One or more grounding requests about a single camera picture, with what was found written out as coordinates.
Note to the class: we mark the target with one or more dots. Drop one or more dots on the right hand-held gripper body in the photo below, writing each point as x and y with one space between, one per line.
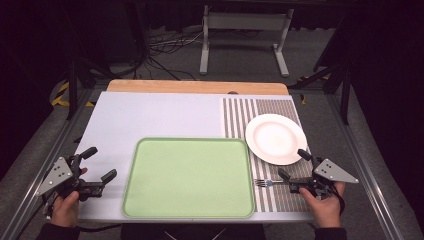
328 173

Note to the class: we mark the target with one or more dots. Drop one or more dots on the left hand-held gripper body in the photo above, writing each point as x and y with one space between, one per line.
59 174

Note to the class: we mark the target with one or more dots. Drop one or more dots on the silver fork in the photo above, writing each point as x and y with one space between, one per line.
267 182

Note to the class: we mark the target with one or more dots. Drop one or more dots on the person's right hand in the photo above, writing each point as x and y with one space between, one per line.
323 208

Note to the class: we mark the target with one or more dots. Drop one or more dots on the person's left hand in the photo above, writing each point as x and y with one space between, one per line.
66 210

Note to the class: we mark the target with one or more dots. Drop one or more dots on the white round plate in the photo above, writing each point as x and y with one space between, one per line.
275 138

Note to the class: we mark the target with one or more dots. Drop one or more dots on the yellow black hazard tape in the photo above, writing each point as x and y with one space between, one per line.
60 96

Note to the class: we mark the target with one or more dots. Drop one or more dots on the black tripod stand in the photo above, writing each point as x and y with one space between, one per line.
340 80
74 86

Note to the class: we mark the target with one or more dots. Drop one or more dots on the white table cover sheet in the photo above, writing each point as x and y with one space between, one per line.
150 115

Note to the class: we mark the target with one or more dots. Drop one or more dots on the striped grey placemat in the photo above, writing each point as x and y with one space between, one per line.
240 116

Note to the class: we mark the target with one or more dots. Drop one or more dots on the light green tray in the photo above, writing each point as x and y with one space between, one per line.
188 178

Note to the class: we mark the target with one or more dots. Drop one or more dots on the white metal stand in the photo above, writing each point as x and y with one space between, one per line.
245 21

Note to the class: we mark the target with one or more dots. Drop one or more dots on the aluminium frame rail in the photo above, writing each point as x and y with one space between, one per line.
363 166
43 160

